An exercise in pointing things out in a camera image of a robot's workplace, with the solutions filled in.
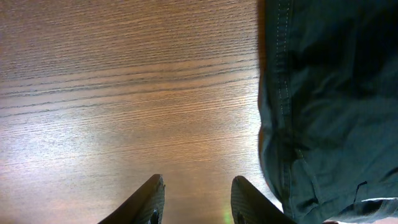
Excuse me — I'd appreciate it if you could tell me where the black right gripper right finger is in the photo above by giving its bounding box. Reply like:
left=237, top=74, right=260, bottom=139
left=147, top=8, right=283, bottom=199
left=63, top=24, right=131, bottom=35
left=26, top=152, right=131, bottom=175
left=231, top=175, right=295, bottom=224

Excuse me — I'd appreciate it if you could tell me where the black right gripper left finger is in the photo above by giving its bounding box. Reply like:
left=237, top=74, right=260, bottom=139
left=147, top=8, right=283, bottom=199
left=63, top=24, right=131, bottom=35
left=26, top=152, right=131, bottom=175
left=99, top=174, right=165, bottom=224

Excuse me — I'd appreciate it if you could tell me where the black clothes pile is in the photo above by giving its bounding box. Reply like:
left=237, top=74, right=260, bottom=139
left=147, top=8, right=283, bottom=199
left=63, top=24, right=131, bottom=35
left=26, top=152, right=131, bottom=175
left=259, top=0, right=397, bottom=223

